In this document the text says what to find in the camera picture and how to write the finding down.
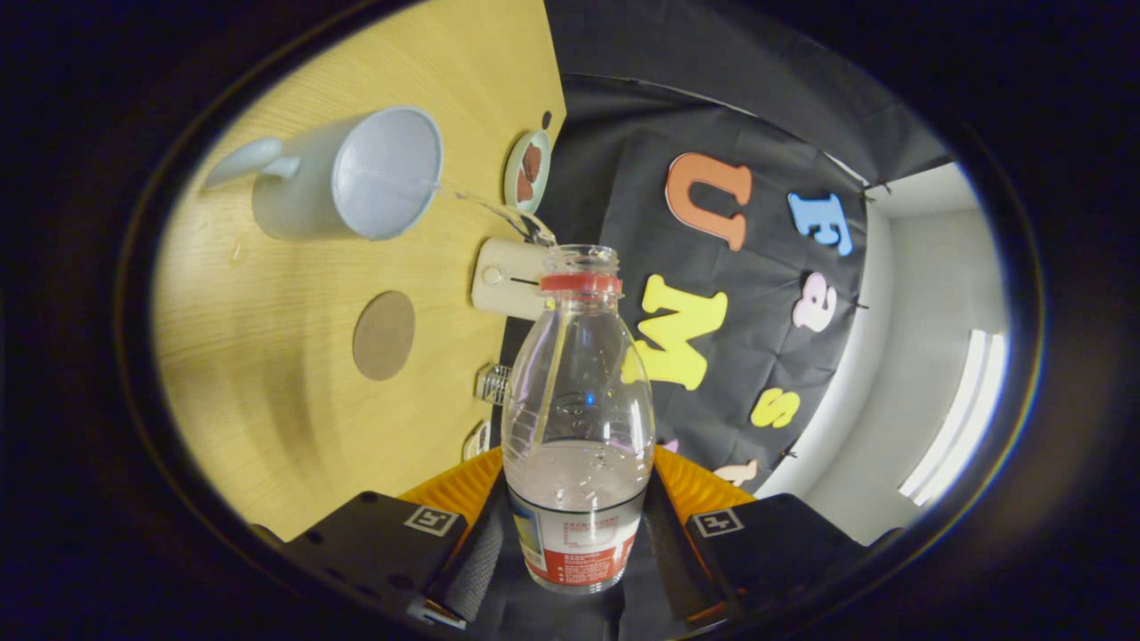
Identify white cup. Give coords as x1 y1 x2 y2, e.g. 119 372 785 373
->
203 105 444 242

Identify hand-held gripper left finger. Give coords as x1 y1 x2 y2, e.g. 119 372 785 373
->
254 445 509 629

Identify pale green plate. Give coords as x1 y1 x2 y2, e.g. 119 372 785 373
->
503 130 552 215

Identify black backdrop cloth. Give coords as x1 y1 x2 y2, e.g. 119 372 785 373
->
481 0 954 499

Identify round brown coaster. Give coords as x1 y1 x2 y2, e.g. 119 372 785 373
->
352 290 417 382

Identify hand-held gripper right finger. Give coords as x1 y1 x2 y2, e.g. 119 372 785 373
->
646 445 900 624

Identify brown food pieces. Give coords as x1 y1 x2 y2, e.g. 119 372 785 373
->
519 142 543 204

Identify clear plastic juice bottle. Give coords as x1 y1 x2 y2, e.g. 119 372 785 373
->
501 245 657 595

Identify small metal wire basket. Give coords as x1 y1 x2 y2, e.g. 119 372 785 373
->
476 363 513 406

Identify white toaster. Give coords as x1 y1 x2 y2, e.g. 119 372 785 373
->
470 236 558 321

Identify wooden table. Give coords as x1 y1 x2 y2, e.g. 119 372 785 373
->
151 0 568 542

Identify long ceiling light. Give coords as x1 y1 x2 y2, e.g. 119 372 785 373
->
898 329 1007 507

